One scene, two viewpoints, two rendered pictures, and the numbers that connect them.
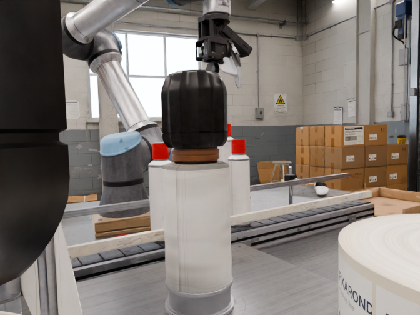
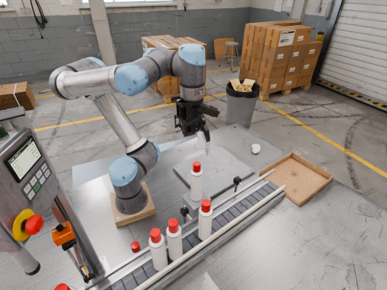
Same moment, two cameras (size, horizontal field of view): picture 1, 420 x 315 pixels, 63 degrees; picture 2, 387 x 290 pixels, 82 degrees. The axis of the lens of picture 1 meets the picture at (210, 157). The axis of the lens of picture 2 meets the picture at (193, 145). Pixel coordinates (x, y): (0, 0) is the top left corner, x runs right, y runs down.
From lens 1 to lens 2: 0.68 m
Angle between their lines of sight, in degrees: 32
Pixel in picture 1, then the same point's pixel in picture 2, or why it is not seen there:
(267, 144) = (222, 24)
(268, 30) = not seen: outside the picture
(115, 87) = (111, 118)
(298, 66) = not seen: outside the picture
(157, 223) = (156, 266)
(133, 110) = (128, 136)
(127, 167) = (131, 190)
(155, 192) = (154, 256)
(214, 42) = (190, 125)
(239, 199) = (204, 231)
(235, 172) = (203, 221)
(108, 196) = (120, 203)
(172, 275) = not seen: outside the picture
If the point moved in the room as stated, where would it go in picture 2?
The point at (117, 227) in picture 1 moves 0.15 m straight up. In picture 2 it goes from (129, 220) to (123, 198)
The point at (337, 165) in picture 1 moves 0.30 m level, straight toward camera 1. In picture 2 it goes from (270, 61) to (270, 66)
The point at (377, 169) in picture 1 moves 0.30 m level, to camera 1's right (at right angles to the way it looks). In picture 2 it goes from (296, 62) to (313, 61)
